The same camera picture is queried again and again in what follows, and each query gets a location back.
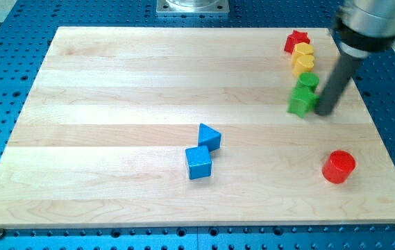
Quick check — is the green circle block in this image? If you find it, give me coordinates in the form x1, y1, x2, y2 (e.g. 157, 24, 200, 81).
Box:
296, 72, 319, 92

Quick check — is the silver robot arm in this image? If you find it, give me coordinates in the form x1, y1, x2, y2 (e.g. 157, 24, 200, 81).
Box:
333, 0, 395, 58

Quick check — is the green star block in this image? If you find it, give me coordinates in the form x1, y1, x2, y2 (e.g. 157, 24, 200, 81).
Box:
287, 87, 319, 118

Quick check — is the red star block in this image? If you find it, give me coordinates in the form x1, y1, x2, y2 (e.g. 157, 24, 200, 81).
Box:
284, 30, 310, 53

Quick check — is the blue triangle block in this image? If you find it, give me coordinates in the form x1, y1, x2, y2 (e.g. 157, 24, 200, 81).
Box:
198, 124, 221, 151

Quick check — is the blue cube block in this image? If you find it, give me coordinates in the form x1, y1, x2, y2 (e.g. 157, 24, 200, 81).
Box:
185, 146, 212, 180

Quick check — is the yellow heart block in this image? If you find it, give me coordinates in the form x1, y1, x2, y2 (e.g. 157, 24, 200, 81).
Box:
292, 55, 315, 78

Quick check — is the yellow pentagon block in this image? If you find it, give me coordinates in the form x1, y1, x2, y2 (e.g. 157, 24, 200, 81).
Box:
292, 42, 314, 65

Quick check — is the red cylinder block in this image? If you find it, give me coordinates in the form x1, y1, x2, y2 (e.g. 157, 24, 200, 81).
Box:
321, 150, 356, 184

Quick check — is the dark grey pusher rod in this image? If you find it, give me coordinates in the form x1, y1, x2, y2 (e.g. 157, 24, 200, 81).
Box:
314, 53, 363, 116

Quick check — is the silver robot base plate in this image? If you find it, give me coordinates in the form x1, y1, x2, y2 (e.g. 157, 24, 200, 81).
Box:
156, 0, 230, 15

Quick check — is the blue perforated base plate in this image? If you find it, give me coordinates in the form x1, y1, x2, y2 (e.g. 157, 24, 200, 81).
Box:
0, 1, 395, 249

